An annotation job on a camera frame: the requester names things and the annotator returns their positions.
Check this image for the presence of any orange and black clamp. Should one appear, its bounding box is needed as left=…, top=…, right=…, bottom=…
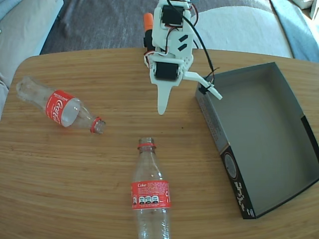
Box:
left=143, top=12, right=157, bottom=50

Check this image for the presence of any flat white camera mount plate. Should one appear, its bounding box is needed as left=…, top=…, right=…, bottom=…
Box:
left=184, top=71, right=223, bottom=101

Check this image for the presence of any black camera cable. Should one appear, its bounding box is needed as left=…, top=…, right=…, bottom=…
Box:
left=181, top=9, right=221, bottom=87

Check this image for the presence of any clear bottle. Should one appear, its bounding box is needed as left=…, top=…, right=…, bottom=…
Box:
left=15, top=76, right=107, bottom=135
left=131, top=136, right=173, bottom=239

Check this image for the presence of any grey cardboard box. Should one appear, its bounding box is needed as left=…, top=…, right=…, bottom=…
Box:
left=194, top=62, right=319, bottom=220

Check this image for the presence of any light blue blanket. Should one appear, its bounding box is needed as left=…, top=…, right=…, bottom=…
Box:
left=270, top=0, right=319, bottom=63

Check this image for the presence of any light grey sofa cushion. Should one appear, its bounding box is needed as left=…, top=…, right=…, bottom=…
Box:
left=194, top=7, right=294, bottom=59
left=0, top=0, right=64, bottom=122

